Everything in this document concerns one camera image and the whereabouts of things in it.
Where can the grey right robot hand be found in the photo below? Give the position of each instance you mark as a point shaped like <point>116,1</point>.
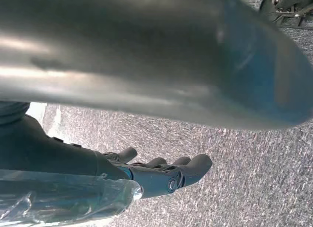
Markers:
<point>48,154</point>

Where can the black wheeled base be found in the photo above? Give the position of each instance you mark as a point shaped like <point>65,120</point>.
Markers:
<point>268,8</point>

